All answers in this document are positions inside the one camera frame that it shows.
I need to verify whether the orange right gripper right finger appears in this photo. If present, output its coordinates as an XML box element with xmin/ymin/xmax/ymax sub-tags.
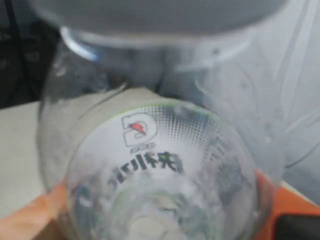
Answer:
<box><xmin>253</xmin><ymin>170</ymin><xmax>320</xmax><ymax>240</ymax></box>

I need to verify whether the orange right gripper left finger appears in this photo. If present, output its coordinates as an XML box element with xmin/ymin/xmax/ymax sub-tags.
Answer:
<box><xmin>0</xmin><ymin>195</ymin><xmax>66</xmax><ymax>240</ymax></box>

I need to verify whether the clear bottle green label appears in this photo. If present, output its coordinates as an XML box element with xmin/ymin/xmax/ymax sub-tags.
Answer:
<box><xmin>27</xmin><ymin>0</ymin><xmax>288</xmax><ymax>240</ymax></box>

